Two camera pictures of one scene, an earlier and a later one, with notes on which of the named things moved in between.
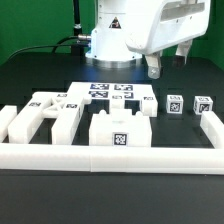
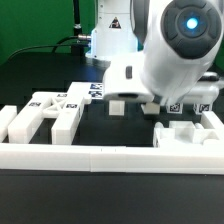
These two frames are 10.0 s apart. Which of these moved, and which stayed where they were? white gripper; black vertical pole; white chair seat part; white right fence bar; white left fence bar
Moved: white chair seat part; white gripper
Stayed: white right fence bar; white left fence bar; black vertical pole
